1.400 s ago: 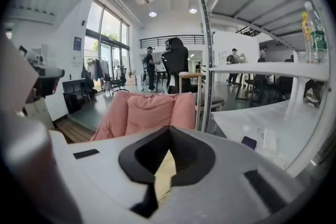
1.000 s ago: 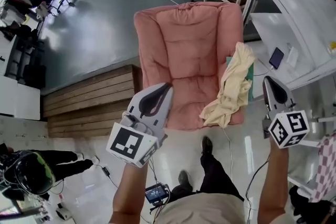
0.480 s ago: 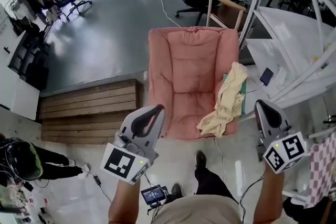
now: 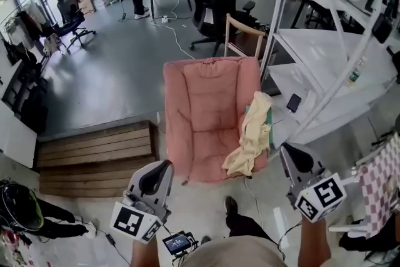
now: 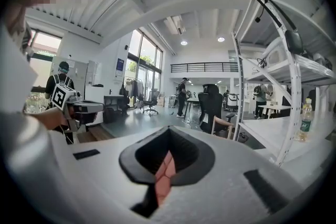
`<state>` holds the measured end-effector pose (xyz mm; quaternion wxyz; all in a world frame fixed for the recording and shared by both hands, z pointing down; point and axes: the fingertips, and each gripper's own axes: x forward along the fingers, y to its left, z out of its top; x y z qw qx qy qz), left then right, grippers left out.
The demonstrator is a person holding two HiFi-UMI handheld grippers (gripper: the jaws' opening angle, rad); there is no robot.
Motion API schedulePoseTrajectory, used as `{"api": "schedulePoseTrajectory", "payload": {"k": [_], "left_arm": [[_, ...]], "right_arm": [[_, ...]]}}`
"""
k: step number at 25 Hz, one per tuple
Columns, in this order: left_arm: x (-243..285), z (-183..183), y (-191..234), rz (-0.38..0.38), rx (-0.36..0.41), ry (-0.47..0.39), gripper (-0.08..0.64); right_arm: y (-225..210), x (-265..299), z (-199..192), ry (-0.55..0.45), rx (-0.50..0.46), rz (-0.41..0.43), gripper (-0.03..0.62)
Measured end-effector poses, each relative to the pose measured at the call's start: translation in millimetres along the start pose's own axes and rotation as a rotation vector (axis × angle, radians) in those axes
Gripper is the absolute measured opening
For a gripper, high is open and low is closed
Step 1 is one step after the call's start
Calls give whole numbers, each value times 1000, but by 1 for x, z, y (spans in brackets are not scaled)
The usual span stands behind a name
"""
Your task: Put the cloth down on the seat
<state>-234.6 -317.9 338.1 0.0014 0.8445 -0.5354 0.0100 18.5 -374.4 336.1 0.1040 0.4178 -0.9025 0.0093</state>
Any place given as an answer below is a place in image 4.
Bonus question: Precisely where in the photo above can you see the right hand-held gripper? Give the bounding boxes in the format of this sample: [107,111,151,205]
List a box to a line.
[279,143,348,223]

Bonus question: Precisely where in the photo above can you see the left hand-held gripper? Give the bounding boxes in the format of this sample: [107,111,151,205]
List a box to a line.
[109,160,174,244]

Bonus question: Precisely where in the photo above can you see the pale yellow cloth garment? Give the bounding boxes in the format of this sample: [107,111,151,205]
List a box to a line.
[222,91,273,178]

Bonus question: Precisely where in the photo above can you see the pink cushioned armchair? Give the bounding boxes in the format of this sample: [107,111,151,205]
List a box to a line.
[162,56,269,187]

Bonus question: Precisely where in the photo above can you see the person's right forearm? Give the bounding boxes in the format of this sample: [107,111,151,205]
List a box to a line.
[296,215,332,267]

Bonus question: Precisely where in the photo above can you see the person's left forearm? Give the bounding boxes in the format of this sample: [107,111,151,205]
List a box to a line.
[130,237,162,267]

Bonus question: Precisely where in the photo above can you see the white folding table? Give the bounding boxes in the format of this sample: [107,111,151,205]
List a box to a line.
[327,159,400,234]

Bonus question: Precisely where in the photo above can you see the small chest monitor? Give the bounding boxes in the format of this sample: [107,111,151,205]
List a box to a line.
[162,230,199,258]

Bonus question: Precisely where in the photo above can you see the brown wooden steps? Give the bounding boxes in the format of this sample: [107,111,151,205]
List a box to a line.
[36,120,160,198]

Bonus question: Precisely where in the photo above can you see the person's right leg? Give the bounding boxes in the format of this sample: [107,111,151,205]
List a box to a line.
[224,195,279,242]

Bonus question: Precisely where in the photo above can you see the teal card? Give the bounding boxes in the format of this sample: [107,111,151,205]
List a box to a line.
[245,104,274,151]

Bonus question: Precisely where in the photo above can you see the black phone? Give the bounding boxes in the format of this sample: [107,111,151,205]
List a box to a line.
[286,93,303,113]

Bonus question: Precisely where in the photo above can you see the person's beige shirt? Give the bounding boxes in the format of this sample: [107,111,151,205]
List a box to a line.
[180,236,289,267]

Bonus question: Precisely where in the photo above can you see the green label bottle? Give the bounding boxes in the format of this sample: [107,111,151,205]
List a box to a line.
[346,67,362,89]

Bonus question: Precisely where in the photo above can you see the white metal shelf rack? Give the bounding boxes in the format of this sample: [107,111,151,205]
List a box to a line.
[259,0,400,145]

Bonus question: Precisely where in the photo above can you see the black bag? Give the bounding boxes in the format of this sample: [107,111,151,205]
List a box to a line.
[389,51,400,84]

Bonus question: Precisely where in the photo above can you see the black cabinet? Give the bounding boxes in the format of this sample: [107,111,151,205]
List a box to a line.
[1,58,49,136]

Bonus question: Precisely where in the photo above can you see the light wooden chair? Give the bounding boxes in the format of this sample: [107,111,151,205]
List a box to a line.
[224,13,267,59]

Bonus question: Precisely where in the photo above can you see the black mesh office chair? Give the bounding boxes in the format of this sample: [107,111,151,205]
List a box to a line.
[54,0,97,56]

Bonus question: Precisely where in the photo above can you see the large black office chair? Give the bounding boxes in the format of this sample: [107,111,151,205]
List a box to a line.
[182,0,257,57]

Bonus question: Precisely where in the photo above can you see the clothes rack with garments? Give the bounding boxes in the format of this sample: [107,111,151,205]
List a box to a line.
[0,0,69,58]

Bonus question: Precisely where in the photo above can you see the cardboard boxes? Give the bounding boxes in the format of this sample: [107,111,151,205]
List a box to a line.
[76,0,104,15]

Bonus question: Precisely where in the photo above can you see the white floor cable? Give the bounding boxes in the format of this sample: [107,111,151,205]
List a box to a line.
[151,0,196,61]

